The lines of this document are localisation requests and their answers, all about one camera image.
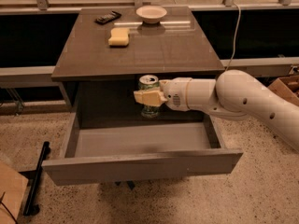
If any black remote control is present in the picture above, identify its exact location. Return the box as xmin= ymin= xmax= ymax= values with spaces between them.
xmin=94 ymin=11 xmax=121 ymax=25

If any brown cardboard sheet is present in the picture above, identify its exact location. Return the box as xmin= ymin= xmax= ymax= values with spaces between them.
xmin=0 ymin=161 xmax=28 ymax=224

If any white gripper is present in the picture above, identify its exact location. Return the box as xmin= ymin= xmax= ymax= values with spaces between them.
xmin=134 ymin=77 xmax=192 ymax=111

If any cardboard box at right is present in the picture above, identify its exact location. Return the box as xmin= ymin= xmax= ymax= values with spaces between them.
xmin=268 ymin=76 xmax=299 ymax=106

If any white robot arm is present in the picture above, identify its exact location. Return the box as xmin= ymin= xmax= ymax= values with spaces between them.
xmin=134 ymin=70 xmax=299 ymax=151

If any green soda can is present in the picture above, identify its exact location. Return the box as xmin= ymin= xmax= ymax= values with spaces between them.
xmin=138 ymin=75 xmax=159 ymax=119

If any black bar on floor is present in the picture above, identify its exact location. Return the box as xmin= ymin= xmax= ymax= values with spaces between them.
xmin=23 ymin=141 xmax=50 ymax=217

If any open grey top drawer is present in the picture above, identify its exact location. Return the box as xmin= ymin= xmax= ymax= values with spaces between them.
xmin=41 ymin=83 xmax=244 ymax=187

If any grey cabinet with top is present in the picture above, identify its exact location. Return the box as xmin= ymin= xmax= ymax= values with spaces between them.
xmin=52 ymin=7 xmax=223 ymax=112

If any yellow sponge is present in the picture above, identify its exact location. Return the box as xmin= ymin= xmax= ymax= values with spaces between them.
xmin=108 ymin=28 xmax=130 ymax=47

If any white bowl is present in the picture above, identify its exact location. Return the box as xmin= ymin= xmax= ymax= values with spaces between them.
xmin=136 ymin=6 xmax=167 ymax=24

